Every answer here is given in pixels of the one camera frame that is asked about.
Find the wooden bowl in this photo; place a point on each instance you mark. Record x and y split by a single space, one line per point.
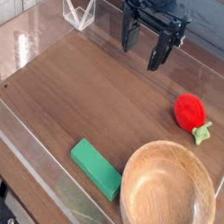
165 183

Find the red plush strawberry toy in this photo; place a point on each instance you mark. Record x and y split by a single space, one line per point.
190 114

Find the clear acrylic front barrier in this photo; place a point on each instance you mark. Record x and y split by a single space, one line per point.
48 192

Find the clear acrylic barrier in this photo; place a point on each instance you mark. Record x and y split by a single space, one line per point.
181 73
48 192

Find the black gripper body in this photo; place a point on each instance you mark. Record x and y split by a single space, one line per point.
161 15

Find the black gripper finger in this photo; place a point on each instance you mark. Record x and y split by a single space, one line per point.
130 29
161 51

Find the clear acrylic back barrier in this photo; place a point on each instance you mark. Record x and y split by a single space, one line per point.
181 73

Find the clear acrylic corner bracket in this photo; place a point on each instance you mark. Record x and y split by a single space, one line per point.
78 17

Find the green rectangular block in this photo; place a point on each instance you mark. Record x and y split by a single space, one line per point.
106 178

